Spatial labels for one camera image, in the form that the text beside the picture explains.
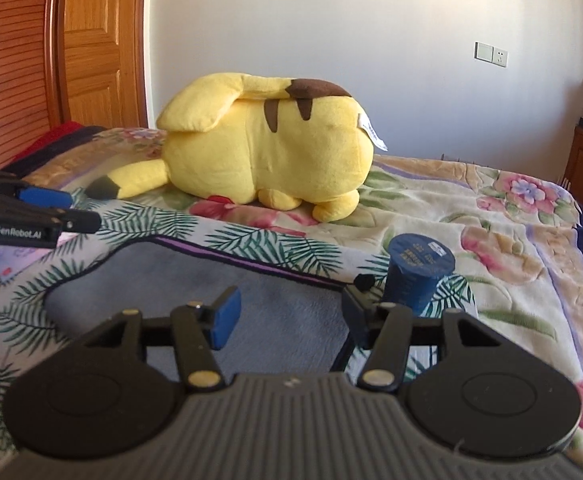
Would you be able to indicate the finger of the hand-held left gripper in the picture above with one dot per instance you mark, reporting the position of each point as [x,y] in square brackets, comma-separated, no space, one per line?
[43,196]
[73,221]

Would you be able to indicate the dark blue cup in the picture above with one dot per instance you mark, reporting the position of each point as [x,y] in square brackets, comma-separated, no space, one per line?
[416,280]

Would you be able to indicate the white wall switch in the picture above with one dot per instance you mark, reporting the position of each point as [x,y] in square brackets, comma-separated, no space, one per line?
[483,52]

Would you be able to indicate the pink paper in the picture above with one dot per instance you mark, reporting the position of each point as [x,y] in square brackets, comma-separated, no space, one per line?
[18,260]

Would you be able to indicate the dark navy cloth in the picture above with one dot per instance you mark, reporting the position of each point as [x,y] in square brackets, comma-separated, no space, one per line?
[78,136]

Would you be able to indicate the grey-blue towel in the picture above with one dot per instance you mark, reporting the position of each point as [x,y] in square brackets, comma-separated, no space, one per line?
[271,310]

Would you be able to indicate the yellow plush toy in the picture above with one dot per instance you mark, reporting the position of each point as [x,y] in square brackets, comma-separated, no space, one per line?
[281,155]

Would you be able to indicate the wooden panel door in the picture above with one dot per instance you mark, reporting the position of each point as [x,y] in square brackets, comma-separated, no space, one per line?
[101,45]

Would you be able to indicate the white wall socket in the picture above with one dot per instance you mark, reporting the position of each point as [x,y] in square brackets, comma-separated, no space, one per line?
[500,57]

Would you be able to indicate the floral blanket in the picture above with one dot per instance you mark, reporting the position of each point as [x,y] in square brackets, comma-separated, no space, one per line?
[501,270]

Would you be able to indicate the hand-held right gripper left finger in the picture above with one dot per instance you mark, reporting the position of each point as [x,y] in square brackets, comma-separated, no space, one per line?
[225,319]

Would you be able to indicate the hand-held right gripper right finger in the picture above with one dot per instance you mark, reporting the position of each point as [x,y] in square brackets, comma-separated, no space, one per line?
[357,317]

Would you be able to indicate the red cloth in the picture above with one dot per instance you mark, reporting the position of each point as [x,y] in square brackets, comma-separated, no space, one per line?
[51,137]

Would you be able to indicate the wooden louvered door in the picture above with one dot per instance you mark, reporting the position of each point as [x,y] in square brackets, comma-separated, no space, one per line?
[6,60]

